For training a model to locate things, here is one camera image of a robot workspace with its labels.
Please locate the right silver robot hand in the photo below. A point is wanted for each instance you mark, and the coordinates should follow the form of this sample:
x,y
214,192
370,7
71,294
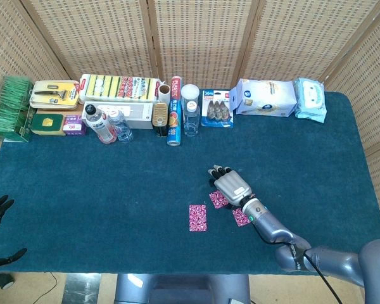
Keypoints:
x,y
232,188

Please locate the pink patterned packet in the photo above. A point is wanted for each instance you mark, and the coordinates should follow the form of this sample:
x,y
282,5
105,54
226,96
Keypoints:
x,y
240,218
198,218
217,200

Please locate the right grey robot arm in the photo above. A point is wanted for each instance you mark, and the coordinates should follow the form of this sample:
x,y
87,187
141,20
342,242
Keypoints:
x,y
272,228

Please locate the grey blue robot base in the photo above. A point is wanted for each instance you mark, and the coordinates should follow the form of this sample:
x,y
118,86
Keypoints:
x,y
183,289

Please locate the tall clear bottle white cap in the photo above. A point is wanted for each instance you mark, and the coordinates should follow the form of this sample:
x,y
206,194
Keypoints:
x,y
191,122

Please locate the blue correction tape blister pack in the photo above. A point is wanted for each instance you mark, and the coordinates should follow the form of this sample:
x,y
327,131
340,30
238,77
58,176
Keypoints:
x,y
217,109

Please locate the blue plastic wrap roll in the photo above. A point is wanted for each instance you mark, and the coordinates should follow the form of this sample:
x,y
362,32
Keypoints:
x,y
174,120

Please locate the yellow sponge green pad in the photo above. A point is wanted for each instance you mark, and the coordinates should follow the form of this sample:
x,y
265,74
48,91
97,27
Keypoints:
x,y
47,124

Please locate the white tissue pack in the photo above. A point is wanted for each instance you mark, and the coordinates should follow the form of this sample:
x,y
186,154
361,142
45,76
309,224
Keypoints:
x,y
266,98

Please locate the green tea box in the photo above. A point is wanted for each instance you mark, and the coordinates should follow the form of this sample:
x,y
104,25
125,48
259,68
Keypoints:
x,y
9,107

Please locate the black gold tin can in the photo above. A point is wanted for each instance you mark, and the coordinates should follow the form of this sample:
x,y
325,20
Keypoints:
x,y
160,115

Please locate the clear jar white lid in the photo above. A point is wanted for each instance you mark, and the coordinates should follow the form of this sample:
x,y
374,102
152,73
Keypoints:
x,y
190,93

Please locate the small purple box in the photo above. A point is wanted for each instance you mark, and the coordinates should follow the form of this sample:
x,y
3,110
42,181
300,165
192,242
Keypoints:
x,y
73,126

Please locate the light blue wet wipes pack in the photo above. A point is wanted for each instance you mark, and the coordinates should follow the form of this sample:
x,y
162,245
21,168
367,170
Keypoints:
x,y
310,101

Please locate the blue felt table cover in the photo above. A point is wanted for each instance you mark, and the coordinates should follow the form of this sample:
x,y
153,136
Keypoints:
x,y
114,190

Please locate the white paper roll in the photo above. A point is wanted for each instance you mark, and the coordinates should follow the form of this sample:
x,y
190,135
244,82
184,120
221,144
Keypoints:
x,y
164,93

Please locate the grey metal plate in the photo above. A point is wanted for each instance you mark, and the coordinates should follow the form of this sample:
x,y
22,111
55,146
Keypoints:
x,y
82,289

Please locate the long white cardboard box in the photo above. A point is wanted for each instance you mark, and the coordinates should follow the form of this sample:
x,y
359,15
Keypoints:
x,y
136,114

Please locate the yellow razor blister pack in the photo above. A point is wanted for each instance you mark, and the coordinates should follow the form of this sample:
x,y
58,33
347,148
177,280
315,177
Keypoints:
x,y
54,93

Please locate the small water bottle white cap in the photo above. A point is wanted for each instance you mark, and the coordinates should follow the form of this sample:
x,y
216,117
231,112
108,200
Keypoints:
x,y
122,128

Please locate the pink drink bottle black cap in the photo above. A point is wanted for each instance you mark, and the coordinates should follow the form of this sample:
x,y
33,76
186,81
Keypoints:
x,y
101,126

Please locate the rattan folding screen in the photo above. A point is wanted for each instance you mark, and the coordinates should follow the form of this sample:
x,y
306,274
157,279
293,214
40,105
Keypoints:
x,y
202,38

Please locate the yellow green sponge multipack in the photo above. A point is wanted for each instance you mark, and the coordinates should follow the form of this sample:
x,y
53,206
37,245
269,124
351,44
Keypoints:
x,y
114,87

